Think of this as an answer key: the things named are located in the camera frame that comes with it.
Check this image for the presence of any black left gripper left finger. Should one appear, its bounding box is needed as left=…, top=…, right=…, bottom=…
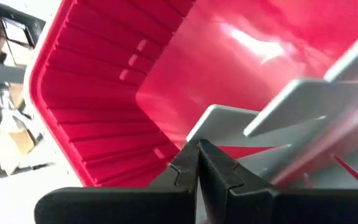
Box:
left=34, top=140, right=200, bottom=224

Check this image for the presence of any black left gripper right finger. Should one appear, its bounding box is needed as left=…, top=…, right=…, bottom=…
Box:
left=198, top=139, right=358, bottom=224

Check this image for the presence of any long grey slotted divider panel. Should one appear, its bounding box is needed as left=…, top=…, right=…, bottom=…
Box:
left=185, top=21, right=358, bottom=190

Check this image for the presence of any large red plastic bin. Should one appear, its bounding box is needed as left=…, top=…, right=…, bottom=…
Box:
left=23, top=0, right=358, bottom=190

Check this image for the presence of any grey metal cart frame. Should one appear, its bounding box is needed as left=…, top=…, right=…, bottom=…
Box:
left=0, top=60, right=27, bottom=84

